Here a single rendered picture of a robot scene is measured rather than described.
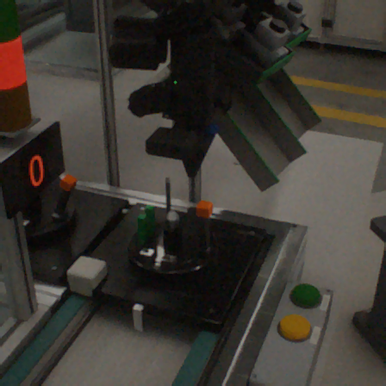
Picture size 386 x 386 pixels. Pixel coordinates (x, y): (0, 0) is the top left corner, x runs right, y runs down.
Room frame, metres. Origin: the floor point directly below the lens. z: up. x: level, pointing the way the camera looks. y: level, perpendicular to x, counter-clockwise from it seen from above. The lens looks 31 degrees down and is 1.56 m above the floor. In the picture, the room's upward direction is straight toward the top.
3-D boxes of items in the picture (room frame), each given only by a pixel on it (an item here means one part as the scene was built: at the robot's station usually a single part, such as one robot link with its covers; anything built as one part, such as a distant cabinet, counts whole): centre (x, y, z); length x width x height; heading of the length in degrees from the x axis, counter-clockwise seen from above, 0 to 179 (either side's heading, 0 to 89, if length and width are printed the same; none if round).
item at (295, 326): (0.61, -0.14, 0.96); 0.04 x 0.04 x 0.02
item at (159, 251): (0.77, 0.03, 0.98); 0.14 x 0.14 x 0.02
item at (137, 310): (0.65, 0.07, 0.95); 0.01 x 0.01 x 0.04; 69
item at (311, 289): (0.68, -0.17, 0.96); 0.04 x 0.04 x 0.02
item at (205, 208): (0.75, -0.01, 1.04); 0.04 x 0.02 x 0.08; 69
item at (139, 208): (0.77, 0.03, 0.96); 0.24 x 0.24 x 0.02; 69
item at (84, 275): (0.71, 0.16, 0.97); 0.05 x 0.05 x 0.04; 69
